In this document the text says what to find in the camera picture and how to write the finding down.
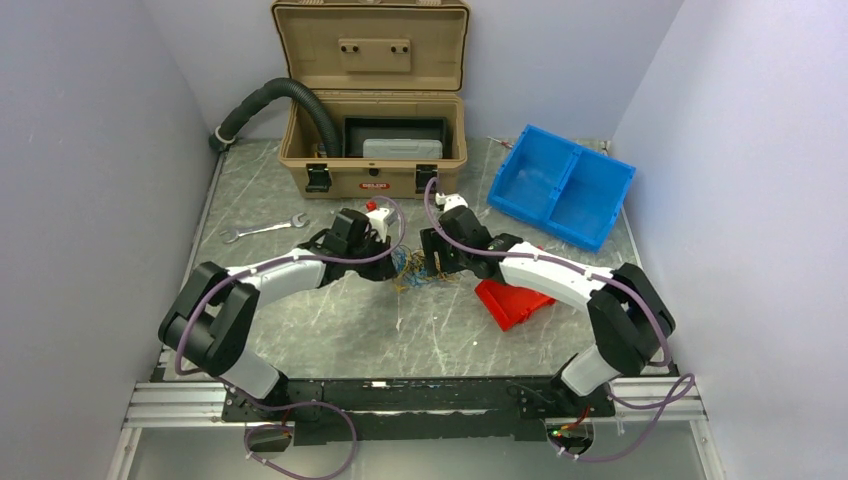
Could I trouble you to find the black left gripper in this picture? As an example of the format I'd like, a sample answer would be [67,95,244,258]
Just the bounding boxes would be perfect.
[346,232,397,282]

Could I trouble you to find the blue yellow black cables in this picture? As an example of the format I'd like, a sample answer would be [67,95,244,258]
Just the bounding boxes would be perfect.
[390,246,462,294]

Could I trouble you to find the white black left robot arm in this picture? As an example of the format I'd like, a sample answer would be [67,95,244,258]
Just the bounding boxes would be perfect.
[158,207,405,420]

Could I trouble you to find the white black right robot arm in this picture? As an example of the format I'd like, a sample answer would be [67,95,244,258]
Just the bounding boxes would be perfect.
[421,204,676,415]

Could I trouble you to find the silver combination wrench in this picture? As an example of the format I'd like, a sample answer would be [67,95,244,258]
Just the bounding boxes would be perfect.
[219,213,310,244]

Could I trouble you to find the black left toolbox latch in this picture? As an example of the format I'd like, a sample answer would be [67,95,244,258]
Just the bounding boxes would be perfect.
[305,164,332,193]

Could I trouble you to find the black toolbox latch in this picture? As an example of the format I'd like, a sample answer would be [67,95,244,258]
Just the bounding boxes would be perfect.
[305,164,332,193]
[414,164,439,194]

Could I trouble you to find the red plastic bin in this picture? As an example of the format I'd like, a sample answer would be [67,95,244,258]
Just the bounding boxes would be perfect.
[474,279,556,332]

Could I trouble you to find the black right toolbox latch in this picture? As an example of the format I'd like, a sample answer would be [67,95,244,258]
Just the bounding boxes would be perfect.
[414,164,439,194]

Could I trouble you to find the grey case in toolbox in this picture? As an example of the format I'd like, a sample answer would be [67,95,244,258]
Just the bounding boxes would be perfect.
[362,138,444,160]

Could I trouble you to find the black tray in toolbox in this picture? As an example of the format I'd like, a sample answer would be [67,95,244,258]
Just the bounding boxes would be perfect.
[342,116,453,158]

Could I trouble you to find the blue divided plastic bin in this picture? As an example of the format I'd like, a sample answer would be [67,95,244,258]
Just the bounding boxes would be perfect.
[487,125,636,253]

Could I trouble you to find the tan plastic toolbox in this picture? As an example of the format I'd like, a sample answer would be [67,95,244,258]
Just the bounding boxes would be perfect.
[270,1,471,199]

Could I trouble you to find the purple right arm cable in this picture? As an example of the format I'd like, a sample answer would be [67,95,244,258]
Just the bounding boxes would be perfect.
[423,176,698,464]

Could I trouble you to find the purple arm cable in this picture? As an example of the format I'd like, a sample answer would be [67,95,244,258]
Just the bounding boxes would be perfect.
[173,195,407,480]
[423,176,698,464]

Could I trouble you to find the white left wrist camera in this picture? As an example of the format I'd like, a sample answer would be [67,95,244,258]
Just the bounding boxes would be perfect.
[366,200,398,242]

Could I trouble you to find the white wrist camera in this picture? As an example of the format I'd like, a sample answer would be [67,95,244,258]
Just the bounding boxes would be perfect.
[435,192,468,212]
[366,200,398,242]

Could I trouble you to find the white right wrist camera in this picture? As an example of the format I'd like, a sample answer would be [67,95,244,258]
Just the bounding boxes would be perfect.
[435,192,468,212]

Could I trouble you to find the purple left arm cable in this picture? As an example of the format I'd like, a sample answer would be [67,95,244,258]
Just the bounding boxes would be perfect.
[173,195,407,480]

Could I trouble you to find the black corrugated hose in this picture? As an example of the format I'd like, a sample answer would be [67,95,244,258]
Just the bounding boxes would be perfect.
[209,77,344,159]

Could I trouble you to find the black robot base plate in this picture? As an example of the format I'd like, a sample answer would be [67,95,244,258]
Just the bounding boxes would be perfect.
[222,376,615,446]

